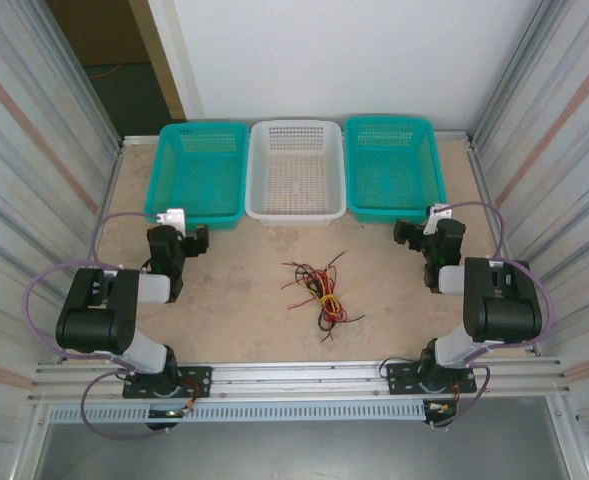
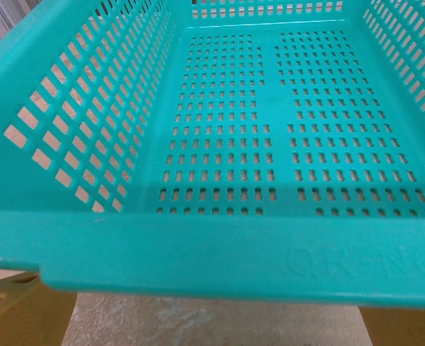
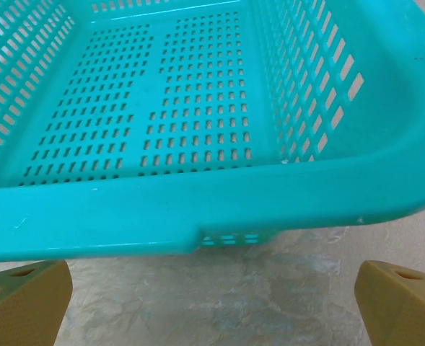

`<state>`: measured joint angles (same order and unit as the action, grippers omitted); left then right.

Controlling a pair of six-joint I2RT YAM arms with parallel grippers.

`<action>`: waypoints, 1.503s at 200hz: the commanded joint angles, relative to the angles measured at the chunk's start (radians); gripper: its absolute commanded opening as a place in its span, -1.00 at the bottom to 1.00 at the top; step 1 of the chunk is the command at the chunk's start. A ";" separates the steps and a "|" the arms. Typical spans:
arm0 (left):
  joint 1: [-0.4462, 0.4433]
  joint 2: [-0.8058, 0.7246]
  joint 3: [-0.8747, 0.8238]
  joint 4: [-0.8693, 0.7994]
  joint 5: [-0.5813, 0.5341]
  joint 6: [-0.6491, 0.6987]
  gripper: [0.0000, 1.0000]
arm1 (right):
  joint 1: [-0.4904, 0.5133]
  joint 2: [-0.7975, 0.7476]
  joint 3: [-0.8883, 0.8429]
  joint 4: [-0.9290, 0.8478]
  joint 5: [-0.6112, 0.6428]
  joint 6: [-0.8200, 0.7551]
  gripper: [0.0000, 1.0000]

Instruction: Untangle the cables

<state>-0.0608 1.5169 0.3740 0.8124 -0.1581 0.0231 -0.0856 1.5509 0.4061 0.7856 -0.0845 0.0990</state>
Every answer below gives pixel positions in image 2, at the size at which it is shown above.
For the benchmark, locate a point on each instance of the teal plastic basket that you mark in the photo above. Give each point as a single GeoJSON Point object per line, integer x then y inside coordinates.
{"type": "Point", "coordinates": [197, 245]}

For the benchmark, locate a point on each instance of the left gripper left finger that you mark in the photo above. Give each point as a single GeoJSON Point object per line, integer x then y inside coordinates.
{"type": "Point", "coordinates": [17, 317]}

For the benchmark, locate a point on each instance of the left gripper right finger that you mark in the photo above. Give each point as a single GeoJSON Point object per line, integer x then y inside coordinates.
{"type": "Point", "coordinates": [407, 328]}

